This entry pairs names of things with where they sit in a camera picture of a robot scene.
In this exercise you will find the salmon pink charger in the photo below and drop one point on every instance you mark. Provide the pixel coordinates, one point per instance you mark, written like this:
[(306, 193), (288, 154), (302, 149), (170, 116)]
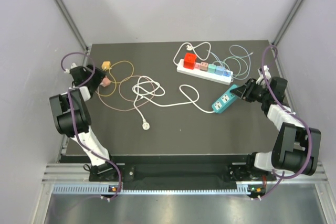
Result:
[(105, 82)]

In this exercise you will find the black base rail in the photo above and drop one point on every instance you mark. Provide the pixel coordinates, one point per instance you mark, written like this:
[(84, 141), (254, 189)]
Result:
[(179, 172)]

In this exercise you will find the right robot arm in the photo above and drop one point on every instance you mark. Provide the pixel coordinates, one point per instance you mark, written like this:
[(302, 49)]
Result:
[(291, 146)]

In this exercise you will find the white power strip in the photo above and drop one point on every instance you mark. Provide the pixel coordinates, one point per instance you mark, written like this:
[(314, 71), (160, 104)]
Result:
[(226, 79)]

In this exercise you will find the light blue charger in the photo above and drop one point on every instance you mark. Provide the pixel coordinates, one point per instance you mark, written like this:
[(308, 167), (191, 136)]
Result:
[(219, 70)]

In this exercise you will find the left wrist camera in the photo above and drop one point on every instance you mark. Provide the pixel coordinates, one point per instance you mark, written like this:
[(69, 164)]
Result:
[(73, 65)]

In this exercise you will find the teal power strip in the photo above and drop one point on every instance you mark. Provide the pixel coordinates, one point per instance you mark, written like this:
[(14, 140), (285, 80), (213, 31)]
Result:
[(225, 100)]

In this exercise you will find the yellow charger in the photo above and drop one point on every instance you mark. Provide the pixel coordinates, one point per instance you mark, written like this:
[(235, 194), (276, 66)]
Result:
[(106, 65)]

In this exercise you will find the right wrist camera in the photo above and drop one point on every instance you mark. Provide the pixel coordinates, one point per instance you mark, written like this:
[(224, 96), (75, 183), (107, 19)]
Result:
[(264, 74)]

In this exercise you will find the dusty pink charger on white strip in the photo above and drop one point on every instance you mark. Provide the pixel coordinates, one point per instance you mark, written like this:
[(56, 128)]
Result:
[(203, 66)]

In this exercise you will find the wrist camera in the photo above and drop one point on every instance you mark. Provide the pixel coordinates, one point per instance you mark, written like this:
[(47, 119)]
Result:
[(264, 74), (73, 65)]

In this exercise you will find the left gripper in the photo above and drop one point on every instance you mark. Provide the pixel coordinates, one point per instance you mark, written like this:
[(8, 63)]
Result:
[(98, 76)]

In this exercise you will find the white slotted cable duct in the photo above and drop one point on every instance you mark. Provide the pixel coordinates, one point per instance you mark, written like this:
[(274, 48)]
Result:
[(239, 188)]

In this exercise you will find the red cube plug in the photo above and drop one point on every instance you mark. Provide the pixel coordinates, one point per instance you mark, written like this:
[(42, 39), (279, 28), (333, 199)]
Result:
[(189, 60)]

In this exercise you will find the mint green charger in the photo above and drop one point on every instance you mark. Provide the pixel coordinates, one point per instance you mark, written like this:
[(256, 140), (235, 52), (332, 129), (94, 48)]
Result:
[(211, 68)]

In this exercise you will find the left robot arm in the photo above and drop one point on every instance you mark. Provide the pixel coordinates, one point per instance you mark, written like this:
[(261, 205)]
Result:
[(72, 119)]

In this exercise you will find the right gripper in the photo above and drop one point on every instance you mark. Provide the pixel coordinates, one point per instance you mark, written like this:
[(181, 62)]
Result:
[(245, 92)]

